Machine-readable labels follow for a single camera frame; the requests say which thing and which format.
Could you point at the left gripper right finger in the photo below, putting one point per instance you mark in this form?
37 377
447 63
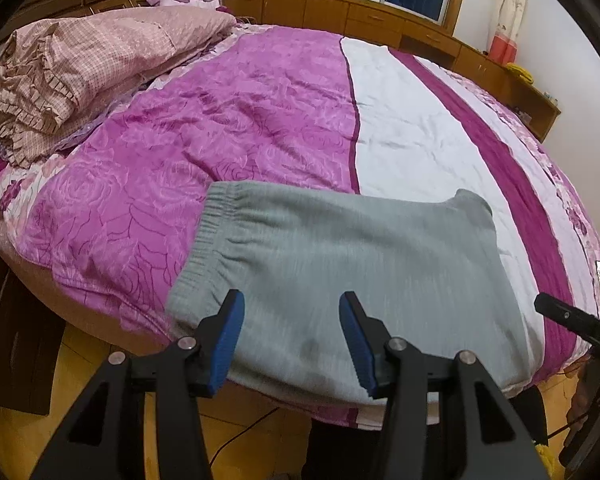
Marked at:
444 418

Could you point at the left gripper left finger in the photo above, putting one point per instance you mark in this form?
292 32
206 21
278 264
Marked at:
102 434

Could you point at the grey knit pants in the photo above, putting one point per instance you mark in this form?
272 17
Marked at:
445 276

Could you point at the purple white floral bedspread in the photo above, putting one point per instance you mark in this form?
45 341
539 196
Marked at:
101 228

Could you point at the yellow object on cabinet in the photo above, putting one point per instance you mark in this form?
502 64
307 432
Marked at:
520 73

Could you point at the right side floral curtain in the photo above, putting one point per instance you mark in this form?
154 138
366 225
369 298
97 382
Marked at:
504 29

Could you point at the pink folded quilt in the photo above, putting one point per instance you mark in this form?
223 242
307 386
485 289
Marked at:
58 74

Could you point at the wooden cabinet along wall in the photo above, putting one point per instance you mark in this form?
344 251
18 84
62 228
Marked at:
374 23

